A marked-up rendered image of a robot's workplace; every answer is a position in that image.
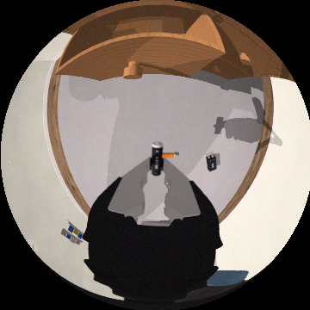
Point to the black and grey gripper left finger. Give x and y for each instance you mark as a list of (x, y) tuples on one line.
[(124, 197)]

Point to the orange battery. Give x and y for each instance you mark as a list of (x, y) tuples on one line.
[(169, 155)]

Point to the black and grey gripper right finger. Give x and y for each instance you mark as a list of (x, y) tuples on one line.
[(185, 201)]

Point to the brown wooden chest of drawers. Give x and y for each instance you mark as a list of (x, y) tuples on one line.
[(213, 15)]

